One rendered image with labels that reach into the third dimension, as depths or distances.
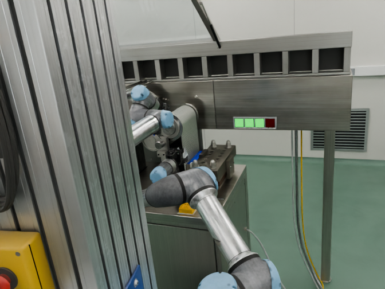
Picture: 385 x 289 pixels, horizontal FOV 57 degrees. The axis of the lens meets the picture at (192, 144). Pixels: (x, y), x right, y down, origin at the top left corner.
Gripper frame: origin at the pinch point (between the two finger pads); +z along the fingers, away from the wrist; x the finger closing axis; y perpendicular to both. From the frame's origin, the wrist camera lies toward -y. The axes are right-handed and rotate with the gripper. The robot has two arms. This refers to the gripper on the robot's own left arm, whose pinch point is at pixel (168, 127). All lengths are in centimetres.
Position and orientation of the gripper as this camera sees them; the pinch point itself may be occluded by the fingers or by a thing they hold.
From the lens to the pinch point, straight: 184.2
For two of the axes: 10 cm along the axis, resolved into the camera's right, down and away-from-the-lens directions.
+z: 3.3, 3.5, 8.8
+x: -9.3, -0.3, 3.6
